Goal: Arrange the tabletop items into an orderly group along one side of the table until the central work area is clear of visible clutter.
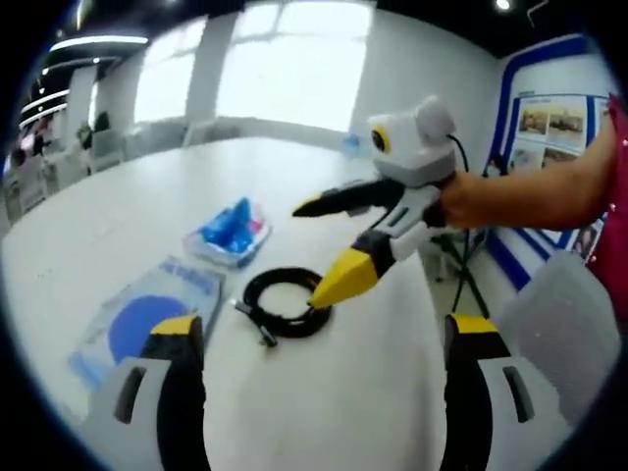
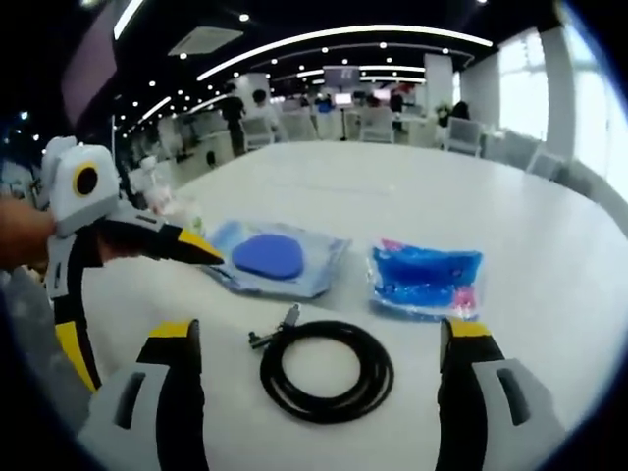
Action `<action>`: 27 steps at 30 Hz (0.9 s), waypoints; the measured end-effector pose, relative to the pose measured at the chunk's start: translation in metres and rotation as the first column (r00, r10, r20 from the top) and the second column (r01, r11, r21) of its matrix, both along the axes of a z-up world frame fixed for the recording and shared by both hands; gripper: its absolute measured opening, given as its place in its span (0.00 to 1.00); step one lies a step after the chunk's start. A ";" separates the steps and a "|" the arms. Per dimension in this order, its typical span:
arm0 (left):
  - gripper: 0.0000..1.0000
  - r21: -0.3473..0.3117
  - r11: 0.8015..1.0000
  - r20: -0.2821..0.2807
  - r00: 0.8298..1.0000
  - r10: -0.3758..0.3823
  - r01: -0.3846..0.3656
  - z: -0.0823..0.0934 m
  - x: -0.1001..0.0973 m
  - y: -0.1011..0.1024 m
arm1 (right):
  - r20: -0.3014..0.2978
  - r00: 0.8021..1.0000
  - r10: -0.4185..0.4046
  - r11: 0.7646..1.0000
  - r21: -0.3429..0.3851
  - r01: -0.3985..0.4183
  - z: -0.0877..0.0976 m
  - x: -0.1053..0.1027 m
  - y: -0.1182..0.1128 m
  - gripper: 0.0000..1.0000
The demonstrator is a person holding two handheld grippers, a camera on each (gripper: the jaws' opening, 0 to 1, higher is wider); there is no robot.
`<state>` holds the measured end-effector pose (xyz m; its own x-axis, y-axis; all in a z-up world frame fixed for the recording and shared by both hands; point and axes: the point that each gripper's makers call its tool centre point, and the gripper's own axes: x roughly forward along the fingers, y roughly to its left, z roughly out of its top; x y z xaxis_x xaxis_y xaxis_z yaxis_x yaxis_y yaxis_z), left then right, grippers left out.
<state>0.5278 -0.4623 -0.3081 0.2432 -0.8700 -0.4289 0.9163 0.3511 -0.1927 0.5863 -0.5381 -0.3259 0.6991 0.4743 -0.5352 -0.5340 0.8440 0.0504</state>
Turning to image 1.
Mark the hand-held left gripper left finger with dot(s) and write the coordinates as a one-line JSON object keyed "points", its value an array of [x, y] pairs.
{"points": [[152, 441]]}

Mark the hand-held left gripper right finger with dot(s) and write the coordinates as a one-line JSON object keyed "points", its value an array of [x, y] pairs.
{"points": [[495, 432]]}

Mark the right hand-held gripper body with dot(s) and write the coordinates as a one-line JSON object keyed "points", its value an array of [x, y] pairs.
{"points": [[412, 142]]}

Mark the blue plastic packet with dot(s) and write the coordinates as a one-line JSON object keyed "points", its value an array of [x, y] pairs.
{"points": [[230, 235]]}

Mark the blue white tissue packet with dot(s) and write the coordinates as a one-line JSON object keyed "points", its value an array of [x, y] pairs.
{"points": [[142, 314]]}

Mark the person's right hand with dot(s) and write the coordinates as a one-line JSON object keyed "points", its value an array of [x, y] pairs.
{"points": [[466, 201]]}

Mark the grey mesh office chair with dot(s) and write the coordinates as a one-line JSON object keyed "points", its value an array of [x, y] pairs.
{"points": [[564, 333]]}

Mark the large bright window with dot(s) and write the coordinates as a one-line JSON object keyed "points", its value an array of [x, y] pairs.
{"points": [[294, 64]]}

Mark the white table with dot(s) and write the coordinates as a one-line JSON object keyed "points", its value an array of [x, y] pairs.
{"points": [[147, 196]]}

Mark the person's red shirt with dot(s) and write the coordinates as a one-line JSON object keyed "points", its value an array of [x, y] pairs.
{"points": [[613, 235]]}

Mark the white office chair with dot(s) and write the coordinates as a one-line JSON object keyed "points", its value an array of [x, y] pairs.
{"points": [[108, 149]]}

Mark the green potted plant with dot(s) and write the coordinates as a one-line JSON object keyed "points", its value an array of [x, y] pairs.
{"points": [[84, 135]]}

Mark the curved ceiling light strip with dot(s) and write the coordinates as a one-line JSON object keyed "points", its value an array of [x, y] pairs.
{"points": [[98, 42]]}

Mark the blue and white wall board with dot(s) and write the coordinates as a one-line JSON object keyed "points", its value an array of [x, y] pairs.
{"points": [[549, 122]]}

